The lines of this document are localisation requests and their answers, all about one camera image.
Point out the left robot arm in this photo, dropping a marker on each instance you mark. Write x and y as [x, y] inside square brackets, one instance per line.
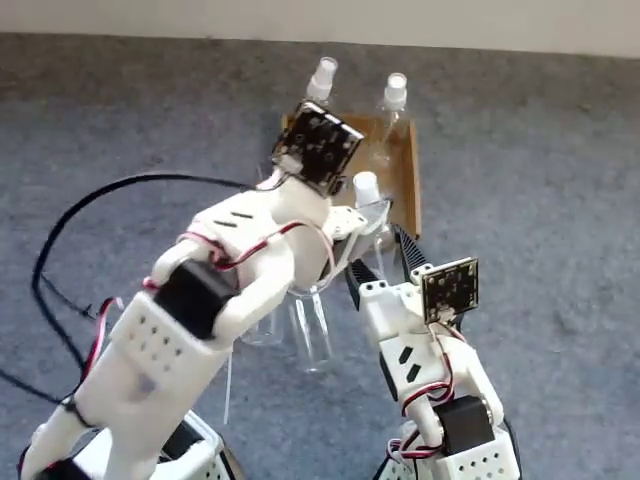
[150, 360]

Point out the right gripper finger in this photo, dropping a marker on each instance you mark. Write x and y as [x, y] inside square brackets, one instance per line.
[372, 295]
[412, 252]

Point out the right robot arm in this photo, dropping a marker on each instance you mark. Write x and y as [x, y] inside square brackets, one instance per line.
[475, 457]

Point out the clear plastic spray bottle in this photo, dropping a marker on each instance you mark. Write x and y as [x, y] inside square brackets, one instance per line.
[395, 95]
[262, 325]
[366, 187]
[322, 80]
[312, 335]

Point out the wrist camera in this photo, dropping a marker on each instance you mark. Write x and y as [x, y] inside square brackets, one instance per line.
[450, 290]
[317, 147]

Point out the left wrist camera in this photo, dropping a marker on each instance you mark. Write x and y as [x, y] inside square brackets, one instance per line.
[317, 147]

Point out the cardboard box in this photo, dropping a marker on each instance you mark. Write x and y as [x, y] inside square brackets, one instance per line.
[402, 170]

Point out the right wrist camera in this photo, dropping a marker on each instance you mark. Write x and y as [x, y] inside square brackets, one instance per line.
[450, 290]

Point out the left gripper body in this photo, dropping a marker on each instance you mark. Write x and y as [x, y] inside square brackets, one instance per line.
[270, 225]

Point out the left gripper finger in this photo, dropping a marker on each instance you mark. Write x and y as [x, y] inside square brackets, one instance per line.
[345, 222]

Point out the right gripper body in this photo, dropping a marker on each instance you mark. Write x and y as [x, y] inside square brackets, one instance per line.
[400, 330]

